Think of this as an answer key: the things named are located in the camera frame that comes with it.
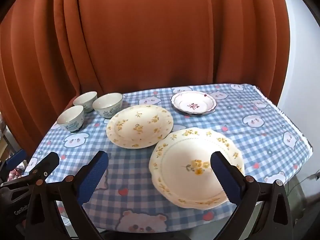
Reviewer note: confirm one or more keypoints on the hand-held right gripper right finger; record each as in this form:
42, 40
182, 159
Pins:
225, 177

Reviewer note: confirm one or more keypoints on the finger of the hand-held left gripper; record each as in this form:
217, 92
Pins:
48, 162
15, 160

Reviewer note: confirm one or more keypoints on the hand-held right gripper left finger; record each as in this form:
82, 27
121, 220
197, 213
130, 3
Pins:
93, 177

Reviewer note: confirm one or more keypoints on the scalloped yellow floral plate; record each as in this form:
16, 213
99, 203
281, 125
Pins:
185, 152

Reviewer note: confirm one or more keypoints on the round yellow floral plate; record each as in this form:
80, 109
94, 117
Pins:
140, 130

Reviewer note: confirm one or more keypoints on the wide blue floral bowl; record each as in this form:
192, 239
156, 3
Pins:
107, 102

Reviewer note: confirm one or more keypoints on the small red patterned plate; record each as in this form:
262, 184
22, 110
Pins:
193, 103

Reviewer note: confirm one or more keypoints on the floral patterned cloth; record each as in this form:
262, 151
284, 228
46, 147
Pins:
15, 174

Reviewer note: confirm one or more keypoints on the small blue floral bowl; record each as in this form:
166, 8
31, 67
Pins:
71, 118
85, 99

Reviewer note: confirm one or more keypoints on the blue checked cartoon tablecloth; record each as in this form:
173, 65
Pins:
250, 135

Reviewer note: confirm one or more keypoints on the orange curtain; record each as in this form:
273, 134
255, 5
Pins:
150, 30

